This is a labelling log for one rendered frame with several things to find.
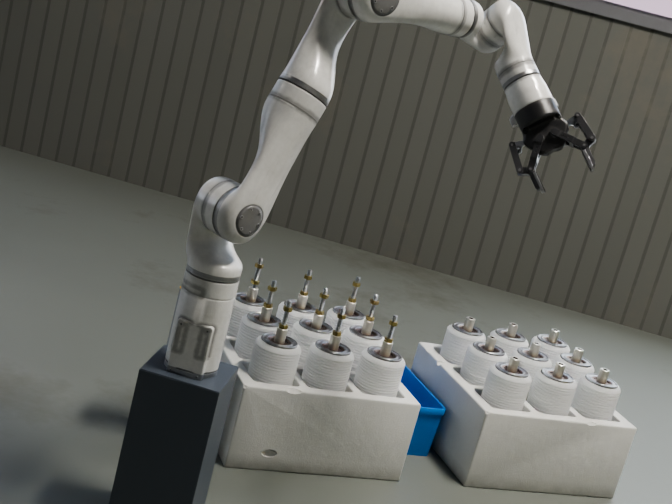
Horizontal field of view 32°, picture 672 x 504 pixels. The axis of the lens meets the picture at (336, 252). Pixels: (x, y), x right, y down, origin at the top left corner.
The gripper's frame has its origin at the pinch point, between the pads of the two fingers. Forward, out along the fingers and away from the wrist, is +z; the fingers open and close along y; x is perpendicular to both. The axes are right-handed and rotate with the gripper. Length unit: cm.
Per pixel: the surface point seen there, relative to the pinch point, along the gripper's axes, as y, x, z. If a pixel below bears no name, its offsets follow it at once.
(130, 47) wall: -110, 179, -150
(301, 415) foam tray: -66, 26, 17
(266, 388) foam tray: -69, 20, 10
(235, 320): -74, 39, -10
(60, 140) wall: -150, 190, -134
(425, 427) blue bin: -47, 59, 26
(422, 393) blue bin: -46, 68, 18
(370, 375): -51, 35, 14
